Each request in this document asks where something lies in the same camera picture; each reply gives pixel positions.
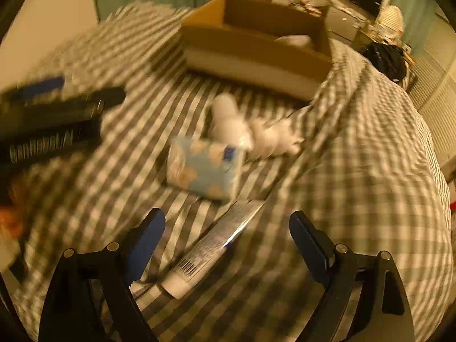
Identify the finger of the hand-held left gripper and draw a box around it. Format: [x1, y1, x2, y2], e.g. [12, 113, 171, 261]
[21, 87, 127, 122]
[0, 76, 66, 109]

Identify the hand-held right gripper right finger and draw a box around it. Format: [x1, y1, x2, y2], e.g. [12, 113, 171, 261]
[288, 211, 416, 342]

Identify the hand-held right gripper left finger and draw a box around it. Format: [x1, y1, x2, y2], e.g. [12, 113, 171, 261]
[38, 207, 166, 342]

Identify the white toothpaste tube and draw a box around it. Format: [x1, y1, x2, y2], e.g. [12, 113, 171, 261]
[161, 199, 266, 300]

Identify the cardboard box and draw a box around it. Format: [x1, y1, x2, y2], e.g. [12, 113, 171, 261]
[181, 0, 334, 101]

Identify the person's left hand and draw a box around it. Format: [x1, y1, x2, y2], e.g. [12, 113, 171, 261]
[0, 182, 24, 239]

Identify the grey checked blanket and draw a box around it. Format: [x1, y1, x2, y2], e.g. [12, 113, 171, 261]
[11, 2, 453, 342]

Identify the blue tissue packet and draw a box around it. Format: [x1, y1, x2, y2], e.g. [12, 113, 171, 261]
[166, 136, 246, 201]

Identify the white plush toy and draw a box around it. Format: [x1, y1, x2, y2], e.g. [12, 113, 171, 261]
[246, 117, 305, 161]

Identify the white plastic bottle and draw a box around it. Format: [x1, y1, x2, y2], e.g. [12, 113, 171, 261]
[208, 93, 254, 150]

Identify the white louvred door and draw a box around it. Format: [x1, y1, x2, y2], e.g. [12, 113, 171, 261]
[406, 25, 456, 161]

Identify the black cloth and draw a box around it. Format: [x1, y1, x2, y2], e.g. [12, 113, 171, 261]
[363, 41, 408, 82]

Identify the white item in box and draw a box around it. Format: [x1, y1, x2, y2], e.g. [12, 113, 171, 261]
[274, 34, 316, 51]

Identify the white cabinet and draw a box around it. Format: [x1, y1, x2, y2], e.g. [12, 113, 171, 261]
[326, 2, 374, 43]

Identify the white fan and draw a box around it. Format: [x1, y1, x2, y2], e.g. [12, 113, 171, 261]
[376, 4, 406, 36]

